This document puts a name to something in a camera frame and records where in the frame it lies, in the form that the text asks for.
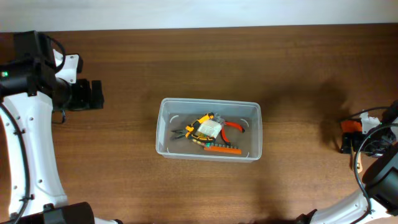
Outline orange scraper with wooden handle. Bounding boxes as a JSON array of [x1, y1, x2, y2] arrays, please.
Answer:
[[340, 120, 364, 172]]

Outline clear plastic storage container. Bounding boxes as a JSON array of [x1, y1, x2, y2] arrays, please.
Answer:
[[155, 98, 262, 163]]

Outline red handled diagonal cutters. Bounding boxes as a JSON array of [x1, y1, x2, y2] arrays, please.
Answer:
[[221, 121, 245, 146]]

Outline clear box of bits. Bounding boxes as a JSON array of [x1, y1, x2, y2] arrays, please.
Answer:
[[191, 113, 223, 147]]

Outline orange socket bit holder strip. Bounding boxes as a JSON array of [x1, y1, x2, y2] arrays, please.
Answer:
[[204, 144, 242, 155]]

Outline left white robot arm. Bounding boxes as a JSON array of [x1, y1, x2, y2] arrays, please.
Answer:
[[1, 30, 104, 224]]

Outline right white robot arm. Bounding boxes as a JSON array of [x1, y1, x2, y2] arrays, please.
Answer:
[[294, 101, 397, 224]]

